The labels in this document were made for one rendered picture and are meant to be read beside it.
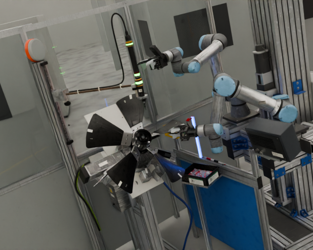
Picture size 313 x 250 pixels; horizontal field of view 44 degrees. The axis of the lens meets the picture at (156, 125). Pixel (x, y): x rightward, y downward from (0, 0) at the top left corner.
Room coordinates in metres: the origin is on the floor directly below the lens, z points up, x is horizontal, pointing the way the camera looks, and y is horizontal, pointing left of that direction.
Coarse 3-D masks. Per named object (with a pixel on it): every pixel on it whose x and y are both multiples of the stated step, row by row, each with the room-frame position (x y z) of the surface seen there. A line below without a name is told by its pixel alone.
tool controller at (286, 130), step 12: (252, 120) 2.11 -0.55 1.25; (264, 120) 2.05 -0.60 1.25; (252, 132) 2.03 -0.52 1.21; (264, 132) 1.94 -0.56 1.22; (276, 132) 1.89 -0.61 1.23; (288, 132) 1.88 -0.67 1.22; (252, 144) 2.07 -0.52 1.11; (264, 144) 1.98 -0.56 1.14; (276, 144) 1.90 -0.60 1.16; (288, 144) 1.87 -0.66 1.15; (276, 156) 1.94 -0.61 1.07; (288, 156) 1.87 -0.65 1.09
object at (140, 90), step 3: (126, 33) 2.42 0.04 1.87; (126, 36) 2.42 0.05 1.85; (129, 36) 2.42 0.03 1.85; (126, 39) 2.42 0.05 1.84; (129, 39) 2.42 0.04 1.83; (138, 87) 2.42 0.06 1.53; (141, 87) 2.42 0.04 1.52; (138, 90) 2.43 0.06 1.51; (141, 90) 2.42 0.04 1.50; (141, 93) 2.42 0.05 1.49; (144, 93) 2.43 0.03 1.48; (141, 96) 2.42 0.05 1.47; (141, 99) 2.43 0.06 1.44; (144, 99) 2.42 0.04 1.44
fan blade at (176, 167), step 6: (156, 156) 2.29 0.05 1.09; (162, 162) 2.26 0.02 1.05; (168, 162) 2.33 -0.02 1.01; (168, 168) 2.24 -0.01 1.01; (174, 168) 2.29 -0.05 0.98; (180, 168) 2.34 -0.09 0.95; (168, 174) 2.19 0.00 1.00; (174, 174) 2.22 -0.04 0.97; (180, 174) 2.26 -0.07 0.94; (174, 180) 2.18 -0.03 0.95
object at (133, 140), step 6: (138, 132) 2.37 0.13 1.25; (144, 132) 2.37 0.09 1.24; (132, 138) 2.38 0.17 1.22; (138, 138) 2.33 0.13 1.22; (144, 138) 2.34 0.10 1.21; (150, 138) 2.34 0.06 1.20; (132, 144) 2.40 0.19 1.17; (138, 144) 2.31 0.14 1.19; (144, 144) 2.30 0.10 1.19; (144, 150) 2.39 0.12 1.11
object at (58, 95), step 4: (52, 92) 2.69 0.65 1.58; (56, 92) 2.67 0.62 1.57; (60, 92) 2.66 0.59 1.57; (64, 92) 2.67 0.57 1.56; (68, 92) 2.71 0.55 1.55; (56, 96) 2.68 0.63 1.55; (60, 96) 2.66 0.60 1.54; (64, 96) 2.66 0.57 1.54; (68, 96) 2.70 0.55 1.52; (56, 100) 2.68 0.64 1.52; (60, 100) 2.67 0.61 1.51; (64, 100) 2.65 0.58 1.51
